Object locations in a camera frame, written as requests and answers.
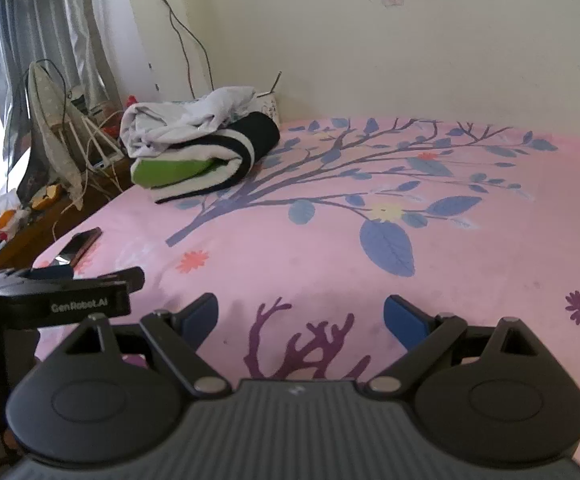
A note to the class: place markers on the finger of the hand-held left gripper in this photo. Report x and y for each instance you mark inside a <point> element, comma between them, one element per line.
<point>120,276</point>
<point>50,273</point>

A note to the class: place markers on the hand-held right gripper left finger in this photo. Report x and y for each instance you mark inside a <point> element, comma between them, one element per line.
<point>202,317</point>

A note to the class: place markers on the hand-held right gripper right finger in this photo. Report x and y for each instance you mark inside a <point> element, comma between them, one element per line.
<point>404,325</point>

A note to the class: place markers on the wooden side table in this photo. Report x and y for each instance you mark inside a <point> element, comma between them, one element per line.
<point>35,232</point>

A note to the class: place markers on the white orange toy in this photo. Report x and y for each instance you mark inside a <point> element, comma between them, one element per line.
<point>10,222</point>

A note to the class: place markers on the orange yellow toy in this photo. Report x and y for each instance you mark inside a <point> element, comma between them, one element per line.
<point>45,197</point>

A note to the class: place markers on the pink floral bed sheet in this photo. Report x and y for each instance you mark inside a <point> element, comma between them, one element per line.
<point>320,260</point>

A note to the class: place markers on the green white black striped garment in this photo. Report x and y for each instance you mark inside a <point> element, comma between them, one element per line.
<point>195,170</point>

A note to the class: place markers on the white folding rack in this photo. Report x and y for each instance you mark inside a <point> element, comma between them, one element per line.
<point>102,142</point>

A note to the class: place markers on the dotted cloth covered board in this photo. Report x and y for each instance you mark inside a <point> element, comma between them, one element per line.
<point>45,120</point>

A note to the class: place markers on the white container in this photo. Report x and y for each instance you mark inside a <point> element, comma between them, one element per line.
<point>271,110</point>

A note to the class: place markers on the thin stick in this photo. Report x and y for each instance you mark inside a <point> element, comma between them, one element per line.
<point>275,82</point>

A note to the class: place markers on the grey curtain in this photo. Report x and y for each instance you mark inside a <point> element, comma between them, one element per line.
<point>45,20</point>

